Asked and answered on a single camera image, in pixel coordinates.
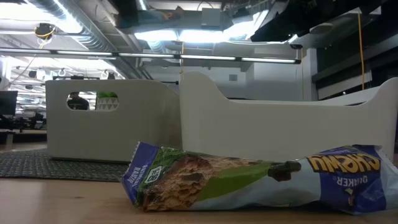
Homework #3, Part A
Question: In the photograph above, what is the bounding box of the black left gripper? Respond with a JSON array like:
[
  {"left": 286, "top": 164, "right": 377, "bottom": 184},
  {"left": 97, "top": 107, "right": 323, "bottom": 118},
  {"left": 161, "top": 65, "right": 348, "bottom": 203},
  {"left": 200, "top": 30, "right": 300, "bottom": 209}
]
[{"left": 113, "top": 0, "right": 142, "bottom": 29}]

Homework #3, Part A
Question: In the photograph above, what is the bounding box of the low wooden bench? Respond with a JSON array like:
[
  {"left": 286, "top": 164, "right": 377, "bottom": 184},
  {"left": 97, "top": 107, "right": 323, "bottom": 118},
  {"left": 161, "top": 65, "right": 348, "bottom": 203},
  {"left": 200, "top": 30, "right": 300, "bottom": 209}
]
[{"left": 0, "top": 129, "right": 47, "bottom": 146}]

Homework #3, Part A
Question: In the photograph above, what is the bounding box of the dark woven table mat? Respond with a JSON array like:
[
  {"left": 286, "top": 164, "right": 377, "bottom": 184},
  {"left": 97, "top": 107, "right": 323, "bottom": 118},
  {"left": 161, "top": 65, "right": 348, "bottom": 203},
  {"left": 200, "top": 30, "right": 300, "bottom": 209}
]
[{"left": 0, "top": 148, "right": 131, "bottom": 182}]

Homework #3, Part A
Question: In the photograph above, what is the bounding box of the long ceiling light bar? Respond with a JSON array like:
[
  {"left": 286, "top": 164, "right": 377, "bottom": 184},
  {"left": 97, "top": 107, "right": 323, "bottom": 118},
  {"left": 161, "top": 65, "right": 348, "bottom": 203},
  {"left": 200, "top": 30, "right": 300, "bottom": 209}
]
[{"left": 0, "top": 48, "right": 302, "bottom": 65}]

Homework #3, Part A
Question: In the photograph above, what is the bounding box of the bright ceiling light panel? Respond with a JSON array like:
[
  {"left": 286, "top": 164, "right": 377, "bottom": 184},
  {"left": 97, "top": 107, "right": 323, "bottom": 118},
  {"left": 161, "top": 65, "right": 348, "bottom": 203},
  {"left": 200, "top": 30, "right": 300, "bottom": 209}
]
[{"left": 133, "top": 28, "right": 226, "bottom": 44}]

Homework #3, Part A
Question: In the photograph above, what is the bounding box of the grey ceiling box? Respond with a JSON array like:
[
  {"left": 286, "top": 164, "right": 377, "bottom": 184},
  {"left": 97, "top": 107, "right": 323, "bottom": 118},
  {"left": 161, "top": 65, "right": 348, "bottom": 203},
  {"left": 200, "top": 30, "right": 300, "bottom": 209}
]
[{"left": 201, "top": 7, "right": 223, "bottom": 27}]

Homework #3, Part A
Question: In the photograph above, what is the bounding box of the person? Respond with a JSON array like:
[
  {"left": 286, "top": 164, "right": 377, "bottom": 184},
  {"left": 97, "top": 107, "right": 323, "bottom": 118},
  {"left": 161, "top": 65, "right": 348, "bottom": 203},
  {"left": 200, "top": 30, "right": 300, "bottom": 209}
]
[{"left": 67, "top": 91, "right": 90, "bottom": 111}]

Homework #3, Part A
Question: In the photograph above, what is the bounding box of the green patterned packet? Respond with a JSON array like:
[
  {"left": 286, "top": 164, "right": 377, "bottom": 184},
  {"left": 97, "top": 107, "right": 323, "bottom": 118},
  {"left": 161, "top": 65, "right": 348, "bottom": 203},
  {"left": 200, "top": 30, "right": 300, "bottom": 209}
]
[{"left": 95, "top": 91, "right": 119, "bottom": 111}]

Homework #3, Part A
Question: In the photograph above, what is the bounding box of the blue Quaker Chewy granola bar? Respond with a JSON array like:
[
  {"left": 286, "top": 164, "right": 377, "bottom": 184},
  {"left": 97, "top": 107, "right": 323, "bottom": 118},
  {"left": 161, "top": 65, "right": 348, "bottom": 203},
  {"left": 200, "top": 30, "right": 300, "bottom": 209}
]
[
  {"left": 120, "top": 141, "right": 398, "bottom": 216},
  {"left": 136, "top": 6, "right": 185, "bottom": 29}
]

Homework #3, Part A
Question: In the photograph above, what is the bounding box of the white bin with handle hole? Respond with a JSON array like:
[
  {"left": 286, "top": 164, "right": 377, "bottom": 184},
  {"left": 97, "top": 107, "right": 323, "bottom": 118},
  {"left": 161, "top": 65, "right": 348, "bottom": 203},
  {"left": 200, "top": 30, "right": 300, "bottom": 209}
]
[{"left": 45, "top": 78, "right": 183, "bottom": 163}]

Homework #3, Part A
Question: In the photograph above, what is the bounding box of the white bin without handle hole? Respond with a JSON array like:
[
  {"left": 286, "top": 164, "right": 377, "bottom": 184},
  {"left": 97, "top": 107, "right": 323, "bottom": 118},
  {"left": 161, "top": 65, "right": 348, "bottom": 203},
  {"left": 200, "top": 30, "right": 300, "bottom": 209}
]
[{"left": 178, "top": 71, "right": 398, "bottom": 163}]

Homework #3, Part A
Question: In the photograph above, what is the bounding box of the yellow hanging cable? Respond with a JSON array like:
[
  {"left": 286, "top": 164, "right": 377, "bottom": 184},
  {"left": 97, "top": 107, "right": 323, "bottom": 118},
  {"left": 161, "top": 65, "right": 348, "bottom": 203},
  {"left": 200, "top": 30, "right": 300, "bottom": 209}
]
[{"left": 356, "top": 12, "right": 366, "bottom": 91}]

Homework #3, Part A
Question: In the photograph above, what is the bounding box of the black monitor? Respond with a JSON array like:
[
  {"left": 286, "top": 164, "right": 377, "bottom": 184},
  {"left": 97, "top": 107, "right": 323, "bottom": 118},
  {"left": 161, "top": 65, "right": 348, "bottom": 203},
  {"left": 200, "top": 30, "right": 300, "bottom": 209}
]
[{"left": 0, "top": 90, "right": 19, "bottom": 117}]

